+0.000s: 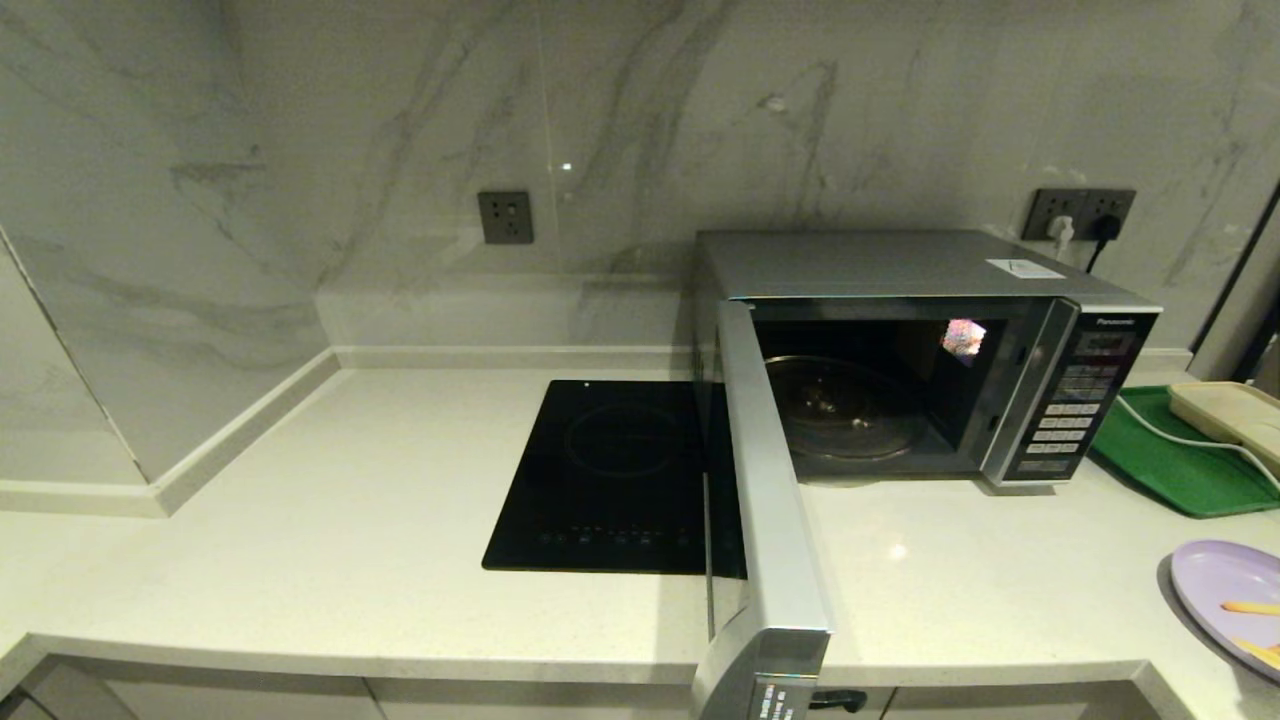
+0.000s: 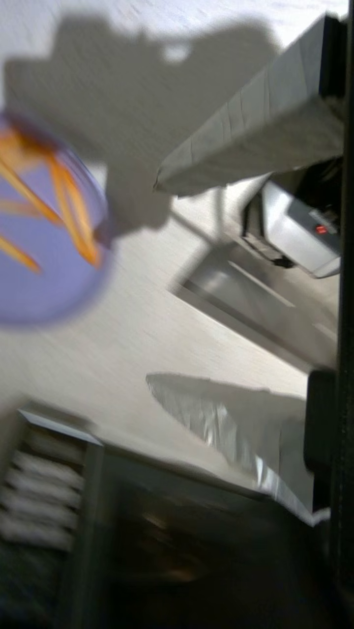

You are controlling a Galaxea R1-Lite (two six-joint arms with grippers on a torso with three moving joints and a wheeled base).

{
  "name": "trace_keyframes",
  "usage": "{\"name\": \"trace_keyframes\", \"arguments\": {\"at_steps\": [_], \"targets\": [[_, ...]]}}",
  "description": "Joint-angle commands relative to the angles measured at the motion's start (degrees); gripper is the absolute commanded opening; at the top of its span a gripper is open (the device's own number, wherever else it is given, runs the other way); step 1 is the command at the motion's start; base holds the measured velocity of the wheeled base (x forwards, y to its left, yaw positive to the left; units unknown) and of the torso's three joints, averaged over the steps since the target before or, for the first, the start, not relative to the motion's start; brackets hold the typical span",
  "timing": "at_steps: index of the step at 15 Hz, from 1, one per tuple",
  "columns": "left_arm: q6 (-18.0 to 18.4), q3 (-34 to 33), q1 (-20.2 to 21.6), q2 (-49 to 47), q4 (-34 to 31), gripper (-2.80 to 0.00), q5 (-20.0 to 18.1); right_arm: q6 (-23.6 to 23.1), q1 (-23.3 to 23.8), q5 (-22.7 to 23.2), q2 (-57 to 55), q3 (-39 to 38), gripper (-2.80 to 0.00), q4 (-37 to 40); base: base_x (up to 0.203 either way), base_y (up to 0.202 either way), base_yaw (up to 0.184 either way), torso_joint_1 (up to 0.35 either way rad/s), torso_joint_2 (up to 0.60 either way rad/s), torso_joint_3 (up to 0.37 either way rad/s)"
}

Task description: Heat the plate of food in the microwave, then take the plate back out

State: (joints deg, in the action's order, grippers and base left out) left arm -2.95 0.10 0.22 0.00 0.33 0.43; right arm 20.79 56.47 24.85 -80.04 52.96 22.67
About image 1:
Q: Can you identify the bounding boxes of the microwave door with dark glass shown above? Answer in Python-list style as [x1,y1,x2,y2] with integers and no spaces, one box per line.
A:
[690,300,870,720]

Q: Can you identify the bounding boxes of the lilac round plate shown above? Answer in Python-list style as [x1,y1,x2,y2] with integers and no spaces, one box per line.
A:
[1170,540,1280,687]

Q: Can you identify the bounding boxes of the silver microwave oven body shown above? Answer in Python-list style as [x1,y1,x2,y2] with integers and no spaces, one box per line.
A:
[692,230,1164,491]

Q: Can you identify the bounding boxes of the white paper sheet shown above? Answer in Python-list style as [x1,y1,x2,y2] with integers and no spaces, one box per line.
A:
[984,257,1069,282]

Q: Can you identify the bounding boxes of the black induction cooktop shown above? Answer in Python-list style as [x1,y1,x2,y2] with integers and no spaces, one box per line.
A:
[481,379,747,579]

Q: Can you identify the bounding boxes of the green plastic tray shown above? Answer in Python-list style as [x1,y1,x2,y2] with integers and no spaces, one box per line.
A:
[1088,385,1280,520]

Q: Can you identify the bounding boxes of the cream rectangular box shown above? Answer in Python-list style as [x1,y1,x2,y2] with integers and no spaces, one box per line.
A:
[1169,380,1280,478]

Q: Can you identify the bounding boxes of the beige cabinet corner panel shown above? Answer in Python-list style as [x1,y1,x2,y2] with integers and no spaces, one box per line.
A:
[18,657,142,720]

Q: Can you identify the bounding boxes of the grey single wall socket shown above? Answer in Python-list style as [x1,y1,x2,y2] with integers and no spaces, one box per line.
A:
[476,189,535,246]

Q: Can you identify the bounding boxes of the grey double wall socket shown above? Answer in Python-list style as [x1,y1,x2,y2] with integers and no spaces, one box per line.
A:
[1022,187,1138,243]

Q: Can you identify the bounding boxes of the black power plug with cord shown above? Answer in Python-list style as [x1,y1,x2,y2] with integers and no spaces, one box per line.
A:
[1086,212,1125,276]

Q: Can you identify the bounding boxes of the white power cable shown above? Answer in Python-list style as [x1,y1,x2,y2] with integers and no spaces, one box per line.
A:
[1120,395,1280,493]

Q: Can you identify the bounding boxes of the dark tall frame edge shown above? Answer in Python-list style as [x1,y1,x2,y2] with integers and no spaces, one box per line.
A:
[1190,180,1280,383]

